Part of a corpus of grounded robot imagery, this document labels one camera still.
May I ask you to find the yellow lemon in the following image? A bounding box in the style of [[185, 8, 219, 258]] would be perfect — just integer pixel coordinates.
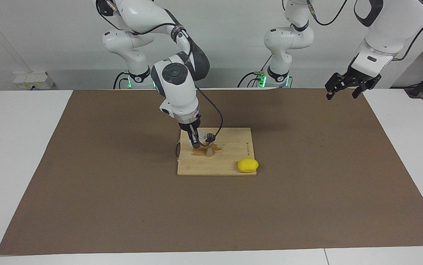
[[237, 158, 260, 173]]

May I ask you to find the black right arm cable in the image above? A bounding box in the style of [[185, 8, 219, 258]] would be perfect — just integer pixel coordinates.
[[101, 0, 224, 145]]

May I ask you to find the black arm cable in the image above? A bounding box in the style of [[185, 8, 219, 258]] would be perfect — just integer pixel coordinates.
[[305, 0, 423, 62], [101, 0, 224, 145]]

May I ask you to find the steel double jigger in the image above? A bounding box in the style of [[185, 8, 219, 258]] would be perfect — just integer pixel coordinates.
[[204, 133, 216, 158]]

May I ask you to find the bamboo cutting board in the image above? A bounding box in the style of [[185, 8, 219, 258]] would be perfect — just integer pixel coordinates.
[[175, 127, 257, 176]]

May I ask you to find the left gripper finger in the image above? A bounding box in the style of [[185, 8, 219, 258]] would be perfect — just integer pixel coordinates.
[[325, 73, 345, 100], [352, 84, 367, 99]]

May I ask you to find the white power strip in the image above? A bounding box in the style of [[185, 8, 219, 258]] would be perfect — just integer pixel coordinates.
[[13, 71, 56, 90]]

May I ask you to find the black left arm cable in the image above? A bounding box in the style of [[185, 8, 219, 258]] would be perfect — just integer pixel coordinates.
[[305, 0, 423, 62]]

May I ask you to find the black base power cable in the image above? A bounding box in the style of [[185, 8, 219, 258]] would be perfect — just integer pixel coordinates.
[[113, 72, 130, 90], [237, 71, 267, 89]]

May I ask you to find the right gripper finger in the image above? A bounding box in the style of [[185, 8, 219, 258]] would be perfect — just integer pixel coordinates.
[[187, 128, 202, 149]]

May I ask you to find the brown table mat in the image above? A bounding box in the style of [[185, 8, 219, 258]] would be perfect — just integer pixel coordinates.
[[0, 88, 423, 256]]

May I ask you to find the small clear glass cup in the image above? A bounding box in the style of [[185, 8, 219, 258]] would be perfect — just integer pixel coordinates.
[[196, 130, 215, 146]]

